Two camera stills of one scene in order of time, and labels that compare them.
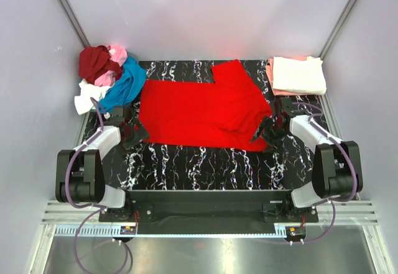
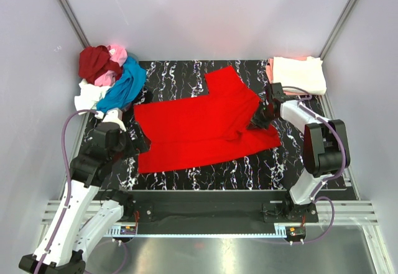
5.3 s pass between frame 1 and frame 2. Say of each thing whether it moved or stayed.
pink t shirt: stayed
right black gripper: moved
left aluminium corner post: stayed
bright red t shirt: moved
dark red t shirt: stayed
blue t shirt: stayed
